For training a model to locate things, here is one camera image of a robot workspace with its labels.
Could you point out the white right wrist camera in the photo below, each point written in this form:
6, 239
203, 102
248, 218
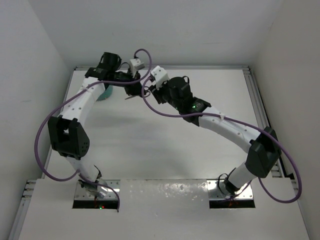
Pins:
159, 76

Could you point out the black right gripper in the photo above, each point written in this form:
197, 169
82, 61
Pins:
157, 93

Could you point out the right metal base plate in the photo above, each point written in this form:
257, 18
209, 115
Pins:
217, 191

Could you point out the metal base plate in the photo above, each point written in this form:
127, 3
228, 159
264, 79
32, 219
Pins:
217, 191
106, 190

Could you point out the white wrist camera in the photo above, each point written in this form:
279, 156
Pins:
159, 76
135, 65

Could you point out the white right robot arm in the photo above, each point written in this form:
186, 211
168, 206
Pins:
262, 152

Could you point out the teal round divided container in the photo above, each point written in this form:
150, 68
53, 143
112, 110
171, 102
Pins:
106, 94

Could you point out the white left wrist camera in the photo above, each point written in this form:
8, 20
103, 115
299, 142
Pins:
135, 65

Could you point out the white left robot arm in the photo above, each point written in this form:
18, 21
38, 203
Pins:
67, 133

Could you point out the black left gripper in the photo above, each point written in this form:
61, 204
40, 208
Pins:
133, 89

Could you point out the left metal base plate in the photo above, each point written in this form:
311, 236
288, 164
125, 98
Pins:
106, 190

